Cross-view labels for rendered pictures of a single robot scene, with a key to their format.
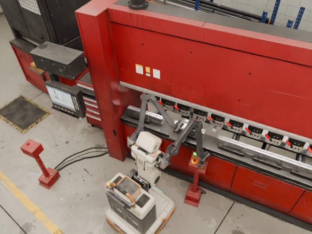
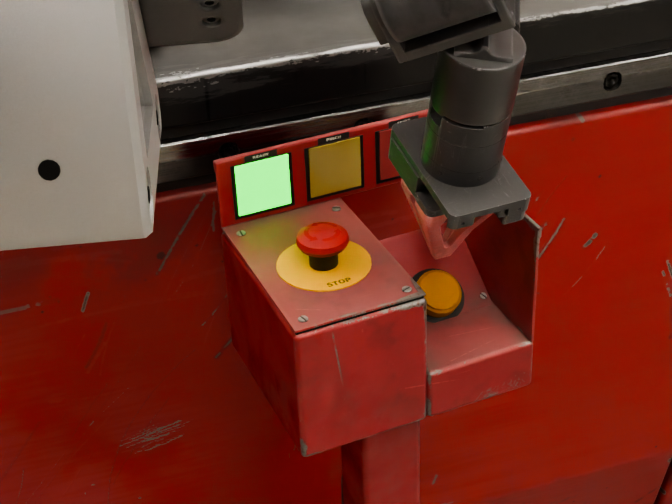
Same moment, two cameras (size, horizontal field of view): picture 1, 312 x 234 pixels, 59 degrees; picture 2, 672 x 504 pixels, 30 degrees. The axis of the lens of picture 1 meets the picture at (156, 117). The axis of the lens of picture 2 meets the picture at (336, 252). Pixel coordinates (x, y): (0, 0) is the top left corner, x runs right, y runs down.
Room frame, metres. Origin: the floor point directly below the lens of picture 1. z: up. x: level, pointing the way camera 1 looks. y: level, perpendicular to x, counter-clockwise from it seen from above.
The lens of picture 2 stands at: (1.29, 0.11, 1.30)
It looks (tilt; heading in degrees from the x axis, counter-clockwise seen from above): 33 degrees down; 316
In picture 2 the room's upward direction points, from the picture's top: 3 degrees counter-clockwise
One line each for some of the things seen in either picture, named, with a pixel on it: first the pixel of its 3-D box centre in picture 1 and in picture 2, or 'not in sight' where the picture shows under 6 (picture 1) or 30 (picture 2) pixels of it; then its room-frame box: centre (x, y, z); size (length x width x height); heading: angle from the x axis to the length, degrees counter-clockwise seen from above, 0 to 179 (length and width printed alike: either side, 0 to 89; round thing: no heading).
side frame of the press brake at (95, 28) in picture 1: (122, 84); not in sight; (2.87, 0.43, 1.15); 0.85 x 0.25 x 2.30; 152
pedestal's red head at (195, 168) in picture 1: (198, 163); (375, 274); (1.86, -0.48, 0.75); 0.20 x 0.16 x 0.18; 68
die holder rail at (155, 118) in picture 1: (145, 114); not in sight; (2.52, 0.14, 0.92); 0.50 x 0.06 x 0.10; 62
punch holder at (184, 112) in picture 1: (184, 107); not in sight; (2.27, -0.33, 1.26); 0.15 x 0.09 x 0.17; 62
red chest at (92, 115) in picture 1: (104, 101); not in sight; (3.27, 0.82, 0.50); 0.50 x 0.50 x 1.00; 62
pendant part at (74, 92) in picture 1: (67, 98); not in sight; (2.33, 0.98, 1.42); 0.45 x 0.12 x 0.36; 61
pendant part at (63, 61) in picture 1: (66, 85); not in sight; (2.42, 0.98, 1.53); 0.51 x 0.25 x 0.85; 61
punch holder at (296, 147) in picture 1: (295, 142); not in sight; (1.72, -1.39, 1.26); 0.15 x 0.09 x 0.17; 62
